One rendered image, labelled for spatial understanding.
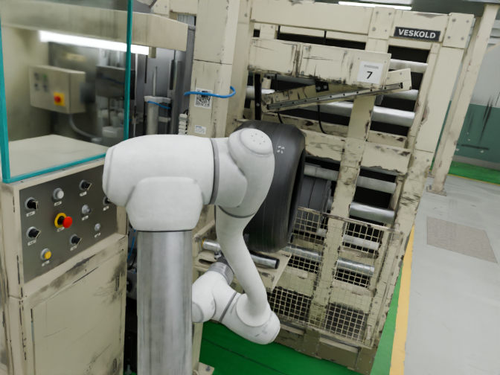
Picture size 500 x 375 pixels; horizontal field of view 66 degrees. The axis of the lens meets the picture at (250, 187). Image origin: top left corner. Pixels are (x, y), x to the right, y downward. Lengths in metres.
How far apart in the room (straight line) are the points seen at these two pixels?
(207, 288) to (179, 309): 0.46
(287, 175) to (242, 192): 0.70
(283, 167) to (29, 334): 1.02
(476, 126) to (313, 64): 9.12
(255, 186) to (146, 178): 0.20
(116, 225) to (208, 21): 0.92
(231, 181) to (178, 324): 0.27
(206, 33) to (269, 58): 0.33
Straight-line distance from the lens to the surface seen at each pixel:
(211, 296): 1.18
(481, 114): 10.71
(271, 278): 1.63
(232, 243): 0.93
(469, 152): 10.79
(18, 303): 1.43
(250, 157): 0.70
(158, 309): 0.73
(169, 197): 0.69
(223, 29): 1.61
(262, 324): 1.17
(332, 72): 1.75
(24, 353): 1.55
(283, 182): 1.42
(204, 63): 1.63
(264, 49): 1.82
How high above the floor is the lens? 1.68
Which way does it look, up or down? 18 degrees down
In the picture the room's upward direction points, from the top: 8 degrees clockwise
